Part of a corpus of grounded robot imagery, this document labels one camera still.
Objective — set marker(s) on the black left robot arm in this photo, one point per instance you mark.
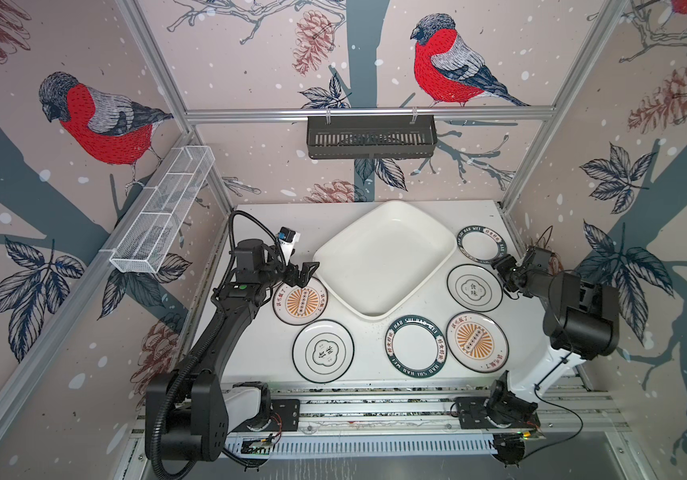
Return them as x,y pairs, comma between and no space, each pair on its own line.
188,418

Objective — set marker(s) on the orange sunburst plate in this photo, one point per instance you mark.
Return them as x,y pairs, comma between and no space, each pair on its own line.
299,306
477,342

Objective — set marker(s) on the green rim plate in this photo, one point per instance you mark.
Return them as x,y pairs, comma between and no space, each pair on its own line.
416,347
481,244

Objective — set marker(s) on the black wire wall basket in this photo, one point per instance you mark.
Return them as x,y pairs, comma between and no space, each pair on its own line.
371,137

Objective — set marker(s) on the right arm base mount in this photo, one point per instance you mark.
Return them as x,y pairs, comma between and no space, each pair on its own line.
474,413

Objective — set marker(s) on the black rim flower plate front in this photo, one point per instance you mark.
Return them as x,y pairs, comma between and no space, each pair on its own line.
323,351

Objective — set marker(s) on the white mesh wall shelf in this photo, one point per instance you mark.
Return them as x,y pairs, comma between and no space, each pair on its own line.
153,232

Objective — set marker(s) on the aluminium rail base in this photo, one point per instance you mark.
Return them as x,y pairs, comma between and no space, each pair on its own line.
564,407

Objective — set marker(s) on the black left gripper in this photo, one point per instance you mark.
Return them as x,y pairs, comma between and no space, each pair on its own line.
304,274

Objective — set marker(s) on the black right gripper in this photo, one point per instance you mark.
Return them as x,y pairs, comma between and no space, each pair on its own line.
503,264

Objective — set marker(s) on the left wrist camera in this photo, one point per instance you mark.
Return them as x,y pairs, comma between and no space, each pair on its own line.
288,236

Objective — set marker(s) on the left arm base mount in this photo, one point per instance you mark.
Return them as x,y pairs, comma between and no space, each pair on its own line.
284,416

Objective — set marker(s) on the green rim plate front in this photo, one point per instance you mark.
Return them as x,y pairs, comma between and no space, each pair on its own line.
416,347

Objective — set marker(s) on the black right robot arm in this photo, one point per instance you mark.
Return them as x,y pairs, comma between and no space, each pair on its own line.
581,322

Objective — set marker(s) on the white plastic bin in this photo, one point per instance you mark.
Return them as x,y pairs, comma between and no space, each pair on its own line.
377,263

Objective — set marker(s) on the black rim flower plate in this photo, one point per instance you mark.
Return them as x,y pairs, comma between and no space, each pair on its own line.
323,351
474,288

